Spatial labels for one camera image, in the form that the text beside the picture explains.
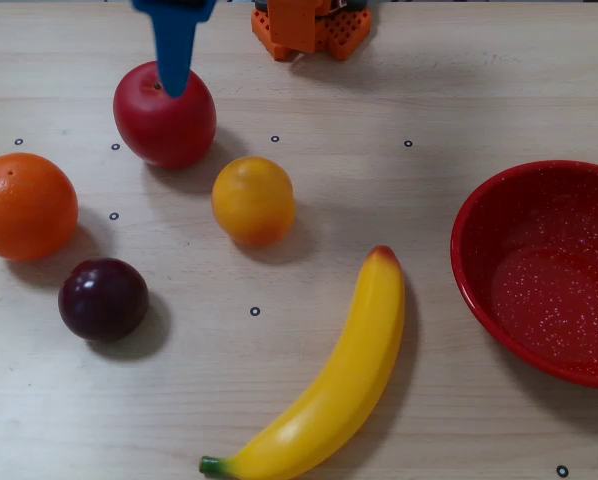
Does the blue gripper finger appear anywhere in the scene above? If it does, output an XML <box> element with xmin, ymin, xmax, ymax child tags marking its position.
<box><xmin>131</xmin><ymin>0</ymin><xmax>216</xmax><ymax>99</ymax></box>

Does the dark purple plum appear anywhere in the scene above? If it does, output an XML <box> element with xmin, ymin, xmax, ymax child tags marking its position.
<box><xmin>57</xmin><ymin>257</ymin><xmax>150</xmax><ymax>344</ymax></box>

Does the orange robot base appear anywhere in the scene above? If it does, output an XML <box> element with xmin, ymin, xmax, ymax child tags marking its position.
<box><xmin>251</xmin><ymin>7</ymin><xmax>373</xmax><ymax>63</ymax></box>

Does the red speckled bowl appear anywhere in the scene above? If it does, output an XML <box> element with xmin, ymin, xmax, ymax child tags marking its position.
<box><xmin>450</xmin><ymin>159</ymin><xmax>598</xmax><ymax>391</ymax></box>

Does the red apple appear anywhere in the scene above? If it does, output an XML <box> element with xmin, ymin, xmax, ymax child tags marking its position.
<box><xmin>112</xmin><ymin>60</ymin><xmax>218</xmax><ymax>170</ymax></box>

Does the yellow round fruit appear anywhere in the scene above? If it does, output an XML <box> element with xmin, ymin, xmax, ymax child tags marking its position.
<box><xmin>211</xmin><ymin>155</ymin><xmax>297</xmax><ymax>248</ymax></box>

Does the orange fruit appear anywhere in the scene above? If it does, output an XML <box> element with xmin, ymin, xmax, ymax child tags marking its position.
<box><xmin>0</xmin><ymin>152</ymin><xmax>79</xmax><ymax>262</ymax></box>

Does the yellow banana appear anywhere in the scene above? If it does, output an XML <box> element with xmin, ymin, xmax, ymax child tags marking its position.
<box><xmin>199</xmin><ymin>244</ymin><xmax>407</xmax><ymax>480</ymax></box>

